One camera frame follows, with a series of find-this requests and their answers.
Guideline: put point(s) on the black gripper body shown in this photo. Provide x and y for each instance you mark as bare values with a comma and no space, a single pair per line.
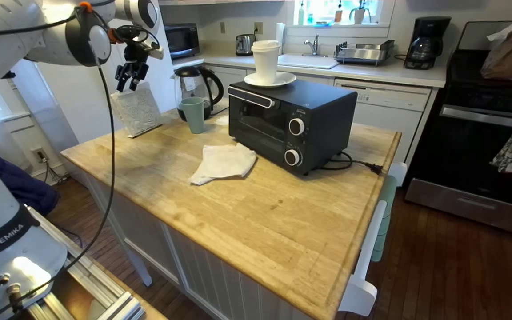
138,43

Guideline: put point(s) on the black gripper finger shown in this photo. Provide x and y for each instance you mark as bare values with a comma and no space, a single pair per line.
121,77
137,73

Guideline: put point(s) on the white napkin holder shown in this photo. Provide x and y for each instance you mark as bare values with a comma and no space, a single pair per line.
137,111

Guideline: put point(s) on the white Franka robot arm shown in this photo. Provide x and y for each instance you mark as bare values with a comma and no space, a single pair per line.
65,32

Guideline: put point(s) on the light green hanging towel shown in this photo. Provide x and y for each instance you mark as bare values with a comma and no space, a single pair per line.
387,196

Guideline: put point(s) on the black microwave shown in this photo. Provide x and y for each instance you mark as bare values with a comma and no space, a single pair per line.
181,40

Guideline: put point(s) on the black glass electric kettle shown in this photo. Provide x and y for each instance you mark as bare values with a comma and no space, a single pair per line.
201,82

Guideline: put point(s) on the teal green cup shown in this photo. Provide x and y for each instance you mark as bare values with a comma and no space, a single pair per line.
192,111

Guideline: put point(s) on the white folded cloth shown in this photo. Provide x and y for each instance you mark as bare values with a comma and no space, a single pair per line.
222,162

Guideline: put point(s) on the white paper cup with lid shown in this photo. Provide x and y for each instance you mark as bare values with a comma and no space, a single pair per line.
265,57

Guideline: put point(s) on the white plate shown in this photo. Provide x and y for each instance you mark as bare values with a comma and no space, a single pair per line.
277,80

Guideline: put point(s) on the dark blue fabric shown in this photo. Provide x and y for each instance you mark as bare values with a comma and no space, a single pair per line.
26,189

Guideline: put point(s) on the black toaster oven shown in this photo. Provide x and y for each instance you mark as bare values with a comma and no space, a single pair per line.
297,127

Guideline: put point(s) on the chrome sink faucet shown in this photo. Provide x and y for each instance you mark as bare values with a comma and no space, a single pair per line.
313,45

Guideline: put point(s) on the wooden top kitchen island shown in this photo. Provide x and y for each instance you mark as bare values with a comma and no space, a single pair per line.
270,246

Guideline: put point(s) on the silver dish rack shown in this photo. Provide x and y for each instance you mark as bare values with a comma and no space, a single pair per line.
369,54

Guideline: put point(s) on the white dishwasher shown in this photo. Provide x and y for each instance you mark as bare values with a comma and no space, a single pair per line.
391,107

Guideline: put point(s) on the black coffee maker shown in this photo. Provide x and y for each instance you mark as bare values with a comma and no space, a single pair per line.
426,41

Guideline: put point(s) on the black stove oven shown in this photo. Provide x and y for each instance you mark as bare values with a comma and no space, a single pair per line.
467,125

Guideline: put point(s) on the brown paper bag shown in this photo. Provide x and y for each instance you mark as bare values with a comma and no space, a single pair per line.
497,63

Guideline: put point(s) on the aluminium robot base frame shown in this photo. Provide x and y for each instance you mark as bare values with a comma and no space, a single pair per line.
83,290

